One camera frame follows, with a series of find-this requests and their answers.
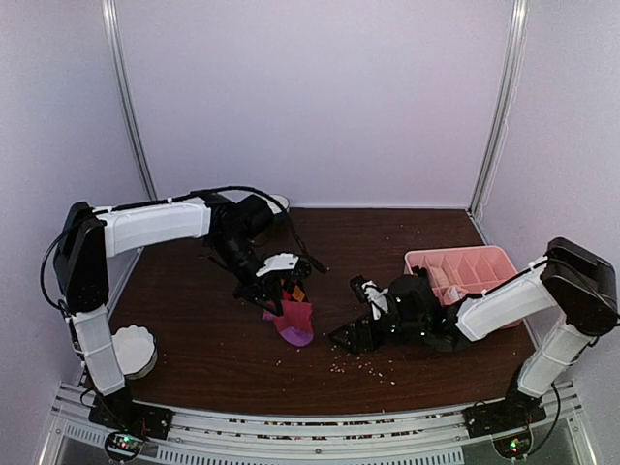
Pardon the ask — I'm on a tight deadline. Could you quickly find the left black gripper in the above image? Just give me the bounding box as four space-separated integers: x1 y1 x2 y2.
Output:
209 234 286 316

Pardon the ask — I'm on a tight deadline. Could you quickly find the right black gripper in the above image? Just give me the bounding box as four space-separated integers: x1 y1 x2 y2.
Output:
328 311 427 357

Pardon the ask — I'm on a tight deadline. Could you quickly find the black argyle sock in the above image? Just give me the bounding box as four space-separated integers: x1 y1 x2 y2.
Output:
281 279 308 303

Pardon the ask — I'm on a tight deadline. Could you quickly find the maroon purple orange sock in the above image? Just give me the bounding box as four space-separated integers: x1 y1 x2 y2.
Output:
263 300 314 348

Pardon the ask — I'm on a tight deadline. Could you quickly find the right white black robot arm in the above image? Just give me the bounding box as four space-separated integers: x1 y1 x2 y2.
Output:
329 237 619 428

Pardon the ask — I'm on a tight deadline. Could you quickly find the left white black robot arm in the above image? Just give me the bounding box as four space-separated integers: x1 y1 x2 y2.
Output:
39 185 326 430

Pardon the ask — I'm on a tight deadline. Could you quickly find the teal white ceramic bowl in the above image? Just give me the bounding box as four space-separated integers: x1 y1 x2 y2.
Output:
267 195 290 215

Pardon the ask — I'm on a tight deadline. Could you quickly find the beige rolled sock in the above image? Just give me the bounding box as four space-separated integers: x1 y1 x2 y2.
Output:
429 266 450 288

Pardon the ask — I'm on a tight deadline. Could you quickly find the white pink rolled sock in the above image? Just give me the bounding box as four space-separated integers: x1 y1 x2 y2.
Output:
443 285 468 306

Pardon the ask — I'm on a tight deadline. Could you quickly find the pink divided organizer box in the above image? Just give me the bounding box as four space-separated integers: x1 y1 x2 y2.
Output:
404 245 517 307

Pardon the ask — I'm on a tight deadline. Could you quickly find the white scalloped bowl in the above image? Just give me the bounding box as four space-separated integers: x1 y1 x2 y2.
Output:
112 325 158 380

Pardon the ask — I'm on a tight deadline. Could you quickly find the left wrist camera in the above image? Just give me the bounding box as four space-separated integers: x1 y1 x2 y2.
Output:
255 253 299 277

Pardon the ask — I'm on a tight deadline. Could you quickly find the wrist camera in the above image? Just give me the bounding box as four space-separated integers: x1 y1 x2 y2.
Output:
361 280 389 321
255 253 299 277

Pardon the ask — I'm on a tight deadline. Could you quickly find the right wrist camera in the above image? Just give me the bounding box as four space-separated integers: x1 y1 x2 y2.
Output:
361 280 389 321

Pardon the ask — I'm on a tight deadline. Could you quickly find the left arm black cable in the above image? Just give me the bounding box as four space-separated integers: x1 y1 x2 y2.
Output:
167 183 328 275

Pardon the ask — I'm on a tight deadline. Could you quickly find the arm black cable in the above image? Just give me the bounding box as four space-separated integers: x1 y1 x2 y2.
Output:
167 183 328 275
525 382 563 450

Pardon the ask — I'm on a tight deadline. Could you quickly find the front aluminium rail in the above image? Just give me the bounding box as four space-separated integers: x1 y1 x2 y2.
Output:
41 382 595 465

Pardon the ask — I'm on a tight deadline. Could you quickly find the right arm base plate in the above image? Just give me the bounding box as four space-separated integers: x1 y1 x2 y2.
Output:
462 400 547 438

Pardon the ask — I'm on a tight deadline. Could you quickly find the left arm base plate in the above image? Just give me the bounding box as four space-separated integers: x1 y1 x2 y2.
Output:
88 403 173 440

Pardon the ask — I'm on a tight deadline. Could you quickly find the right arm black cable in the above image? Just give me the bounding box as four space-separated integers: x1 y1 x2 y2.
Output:
525 382 563 450

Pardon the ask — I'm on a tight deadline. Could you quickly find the left aluminium frame post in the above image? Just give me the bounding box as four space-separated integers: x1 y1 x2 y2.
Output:
100 0 163 214

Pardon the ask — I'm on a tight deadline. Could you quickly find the aluminium frame post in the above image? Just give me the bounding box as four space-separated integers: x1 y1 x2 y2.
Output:
468 0 531 221
100 0 163 214

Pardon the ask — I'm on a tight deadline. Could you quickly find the right aluminium frame post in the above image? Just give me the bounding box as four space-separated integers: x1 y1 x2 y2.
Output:
468 0 531 221

